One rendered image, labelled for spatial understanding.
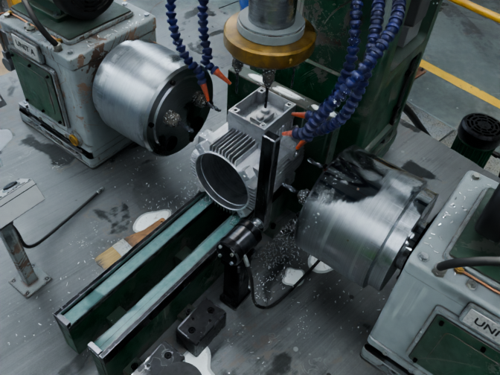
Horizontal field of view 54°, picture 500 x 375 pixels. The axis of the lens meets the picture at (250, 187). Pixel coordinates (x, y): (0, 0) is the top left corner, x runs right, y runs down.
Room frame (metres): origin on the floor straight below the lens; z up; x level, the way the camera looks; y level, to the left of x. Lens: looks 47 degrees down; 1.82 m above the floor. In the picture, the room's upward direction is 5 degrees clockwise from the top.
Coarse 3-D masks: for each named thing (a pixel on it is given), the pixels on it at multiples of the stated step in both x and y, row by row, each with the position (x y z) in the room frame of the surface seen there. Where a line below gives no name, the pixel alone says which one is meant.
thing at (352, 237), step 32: (352, 160) 0.71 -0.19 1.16; (384, 160) 0.74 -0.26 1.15; (320, 192) 0.65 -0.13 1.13; (352, 192) 0.64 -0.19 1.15; (384, 192) 0.63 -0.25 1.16; (416, 192) 0.64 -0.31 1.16; (320, 224) 0.60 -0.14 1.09; (352, 224) 0.59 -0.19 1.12; (384, 224) 0.58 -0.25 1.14; (416, 224) 0.59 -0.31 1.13; (320, 256) 0.59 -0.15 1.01; (352, 256) 0.55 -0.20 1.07; (384, 256) 0.54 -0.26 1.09
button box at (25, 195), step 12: (24, 180) 0.67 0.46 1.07; (0, 192) 0.64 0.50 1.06; (12, 192) 0.62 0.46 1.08; (24, 192) 0.63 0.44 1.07; (36, 192) 0.65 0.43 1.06; (0, 204) 0.59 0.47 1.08; (12, 204) 0.61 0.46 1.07; (24, 204) 0.62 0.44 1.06; (36, 204) 0.63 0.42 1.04; (0, 216) 0.58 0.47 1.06; (12, 216) 0.59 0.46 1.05; (0, 228) 0.56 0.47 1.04
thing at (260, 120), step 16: (256, 96) 0.94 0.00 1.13; (272, 96) 0.93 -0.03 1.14; (240, 112) 0.89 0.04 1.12; (256, 112) 0.88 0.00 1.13; (272, 112) 0.88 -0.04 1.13; (288, 112) 0.87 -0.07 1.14; (240, 128) 0.84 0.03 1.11; (256, 128) 0.81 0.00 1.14; (272, 128) 0.83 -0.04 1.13; (288, 128) 0.88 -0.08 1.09
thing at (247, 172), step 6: (294, 126) 0.88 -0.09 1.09; (198, 144) 0.80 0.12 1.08; (204, 144) 0.80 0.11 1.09; (198, 150) 0.80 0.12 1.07; (204, 150) 0.79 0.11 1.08; (246, 168) 0.73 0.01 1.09; (240, 174) 0.73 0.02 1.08; (246, 174) 0.72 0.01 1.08; (252, 174) 0.73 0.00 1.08; (246, 180) 0.72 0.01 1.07; (198, 186) 0.80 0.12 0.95; (246, 210) 0.73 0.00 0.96; (240, 216) 0.73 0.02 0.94; (246, 216) 0.72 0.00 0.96
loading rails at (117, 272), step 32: (288, 192) 0.88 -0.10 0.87; (160, 224) 0.70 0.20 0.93; (192, 224) 0.73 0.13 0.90; (224, 224) 0.72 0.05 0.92; (128, 256) 0.60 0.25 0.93; (160, 256) 0.64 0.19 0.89; (192, 256) 0.62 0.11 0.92; (96, 288) 0.52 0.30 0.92; (128, 288) 0.55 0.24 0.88; (160, 288) 0.54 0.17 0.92; (192, 288) 0.57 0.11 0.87; (64, 320) 0.44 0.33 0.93; (96, 320) 0.48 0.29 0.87; (128, 320) 0.46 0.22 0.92; (160, 320) 0.49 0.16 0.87; (96, 352) 0.38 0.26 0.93; (128, 352) 0.42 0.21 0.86
